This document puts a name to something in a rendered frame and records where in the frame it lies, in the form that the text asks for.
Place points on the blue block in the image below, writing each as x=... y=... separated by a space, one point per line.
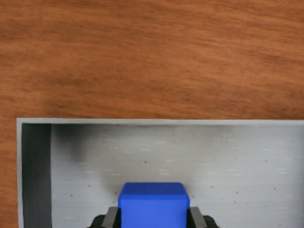
x=153 y=205

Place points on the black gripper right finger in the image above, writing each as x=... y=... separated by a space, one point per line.
x=194 y=219

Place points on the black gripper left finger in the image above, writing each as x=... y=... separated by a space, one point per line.
x=112 y=219

